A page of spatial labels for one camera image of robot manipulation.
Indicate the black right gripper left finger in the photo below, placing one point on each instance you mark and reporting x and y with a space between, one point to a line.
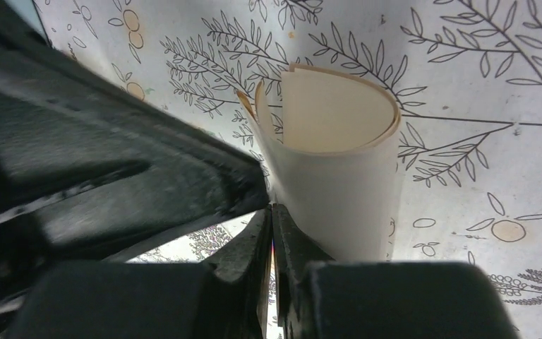
224 296

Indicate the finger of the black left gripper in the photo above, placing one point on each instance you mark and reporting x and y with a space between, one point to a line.
88 171

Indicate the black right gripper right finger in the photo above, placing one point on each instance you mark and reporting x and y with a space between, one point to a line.
318 297

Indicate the tan lined letter paper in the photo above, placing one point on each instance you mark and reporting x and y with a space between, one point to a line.
334 167

